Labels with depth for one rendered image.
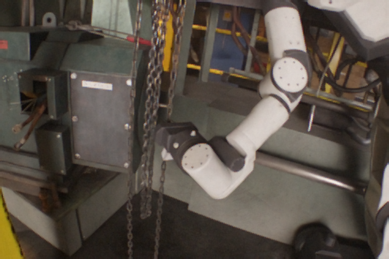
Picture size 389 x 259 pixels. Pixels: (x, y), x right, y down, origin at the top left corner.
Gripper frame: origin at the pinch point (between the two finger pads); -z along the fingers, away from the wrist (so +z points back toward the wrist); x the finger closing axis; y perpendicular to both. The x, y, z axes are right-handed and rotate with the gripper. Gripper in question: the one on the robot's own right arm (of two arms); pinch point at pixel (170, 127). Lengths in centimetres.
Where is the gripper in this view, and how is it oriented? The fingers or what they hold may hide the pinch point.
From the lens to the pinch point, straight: 70.2
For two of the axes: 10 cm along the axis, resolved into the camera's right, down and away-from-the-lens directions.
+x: 8.9, -0.6, 4.5
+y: 1.4, -9.0, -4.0
